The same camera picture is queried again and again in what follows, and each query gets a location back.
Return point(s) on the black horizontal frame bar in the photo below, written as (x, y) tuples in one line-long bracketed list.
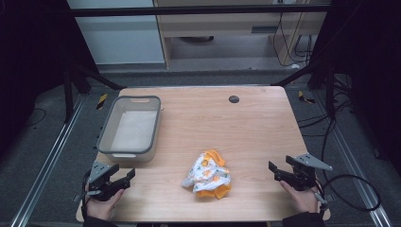
[(195, 11)]

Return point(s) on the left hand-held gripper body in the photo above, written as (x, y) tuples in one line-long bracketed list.
[(98, 184)]

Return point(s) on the white and orange patterned garment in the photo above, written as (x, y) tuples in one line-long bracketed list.
[(208, 175)]

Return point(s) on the light wooden desk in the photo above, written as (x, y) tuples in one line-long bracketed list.
[(220, 25)]

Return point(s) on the person's left hand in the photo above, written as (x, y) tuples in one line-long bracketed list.
[(102, 208)]

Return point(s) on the black metal stand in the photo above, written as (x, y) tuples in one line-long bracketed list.
[(329, 91), (68, 94)]

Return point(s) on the dark round table grommet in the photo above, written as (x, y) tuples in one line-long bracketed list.
[(234, 99)]

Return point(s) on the aluminium floor rail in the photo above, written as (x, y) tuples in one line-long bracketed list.
[(353, 157), (47, 160)]

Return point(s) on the person's right hand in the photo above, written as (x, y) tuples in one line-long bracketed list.
[(301, 198)]

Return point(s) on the grey plastic basin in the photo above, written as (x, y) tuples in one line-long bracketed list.
[(132, 130)]

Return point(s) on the black and yellow tape marker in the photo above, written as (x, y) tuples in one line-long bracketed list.
[(304, 97), (101, 101)]

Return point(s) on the white cabinet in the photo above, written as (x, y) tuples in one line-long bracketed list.
[(121, 38)]

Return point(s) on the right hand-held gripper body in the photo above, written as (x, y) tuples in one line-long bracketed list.
[(305, 171)]

